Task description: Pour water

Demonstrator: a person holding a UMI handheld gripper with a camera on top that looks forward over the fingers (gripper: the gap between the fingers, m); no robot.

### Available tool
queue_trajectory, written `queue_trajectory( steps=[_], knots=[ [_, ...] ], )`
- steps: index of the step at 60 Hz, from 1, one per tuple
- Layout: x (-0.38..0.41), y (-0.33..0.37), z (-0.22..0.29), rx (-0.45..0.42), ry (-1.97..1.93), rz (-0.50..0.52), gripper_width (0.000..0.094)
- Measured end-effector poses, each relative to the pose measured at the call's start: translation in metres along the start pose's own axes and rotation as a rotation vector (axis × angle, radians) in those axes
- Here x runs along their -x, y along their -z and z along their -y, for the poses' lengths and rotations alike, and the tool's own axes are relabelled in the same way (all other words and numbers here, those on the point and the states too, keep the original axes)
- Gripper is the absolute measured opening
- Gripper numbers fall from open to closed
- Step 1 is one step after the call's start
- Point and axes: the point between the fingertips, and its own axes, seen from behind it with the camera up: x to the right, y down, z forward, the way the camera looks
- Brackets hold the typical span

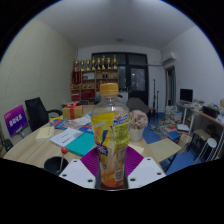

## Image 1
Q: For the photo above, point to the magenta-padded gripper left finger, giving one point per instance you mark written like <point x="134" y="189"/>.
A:
<point x="78" y="173"/>

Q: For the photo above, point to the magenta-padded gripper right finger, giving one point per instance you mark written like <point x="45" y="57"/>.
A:
<point x="146" y="172"/>

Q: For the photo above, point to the orange-capped juice drink bottle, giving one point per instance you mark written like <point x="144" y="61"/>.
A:
<point x="110" y="140"/>

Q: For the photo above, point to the yellow paper envelope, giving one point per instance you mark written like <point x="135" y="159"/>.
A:
<point x="137" y="148"/>

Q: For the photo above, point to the red-ball stirring stick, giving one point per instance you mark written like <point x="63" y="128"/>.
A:
<point x="64" y="150"/>

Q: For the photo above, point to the black mug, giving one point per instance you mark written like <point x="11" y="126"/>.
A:
<point x="52" y="165"/>

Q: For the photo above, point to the teal book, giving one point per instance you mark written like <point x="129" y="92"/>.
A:
<point x="81" y="145"/>

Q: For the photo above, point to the light wooden chair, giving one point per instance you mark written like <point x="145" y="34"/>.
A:
<point x="163" y="148"/>

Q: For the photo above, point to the pink flowers in white pot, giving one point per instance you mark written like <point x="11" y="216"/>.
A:
<point x="137" y="125"/>

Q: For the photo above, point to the blue colourful book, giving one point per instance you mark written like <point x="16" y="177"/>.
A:
<point x="71" y="124"/>

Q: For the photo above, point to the pale yellow notepad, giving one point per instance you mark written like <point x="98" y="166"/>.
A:
<point x="45" y="132"/>

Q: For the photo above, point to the pile of books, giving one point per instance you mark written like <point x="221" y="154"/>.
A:
<point x="171" y="118"/>

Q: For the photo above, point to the yellow gift box red ribbon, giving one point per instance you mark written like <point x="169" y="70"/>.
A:
<point x="72" y="112"/>

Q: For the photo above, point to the white round stool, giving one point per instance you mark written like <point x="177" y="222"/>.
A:
<point x="211" y="142"/>

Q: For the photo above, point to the black office chair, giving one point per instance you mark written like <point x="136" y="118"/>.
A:
<point x="36" y="113"/>

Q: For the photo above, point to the black tripod stand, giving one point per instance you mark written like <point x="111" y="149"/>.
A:
<point x="154" y="96"/>

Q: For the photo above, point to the purple sign board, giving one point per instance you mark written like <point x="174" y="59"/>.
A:
<point x="15" y="120"/>

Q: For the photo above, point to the cluttered wooden side desk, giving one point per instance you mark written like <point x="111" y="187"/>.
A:
<point x="206" y="115"/>

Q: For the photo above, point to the black computer monitor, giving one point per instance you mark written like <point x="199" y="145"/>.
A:
<point x="186" y="95"/>

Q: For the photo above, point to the wooden shelf unit with trophies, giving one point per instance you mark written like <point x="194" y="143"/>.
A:
<point x="88" y="83"/>

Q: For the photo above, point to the black-framed glass door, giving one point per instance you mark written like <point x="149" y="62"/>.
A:
<point x="137" y="78"/>

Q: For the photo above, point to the white wall air conditioner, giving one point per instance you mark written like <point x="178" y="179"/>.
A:
<point x="168" y="57"/>

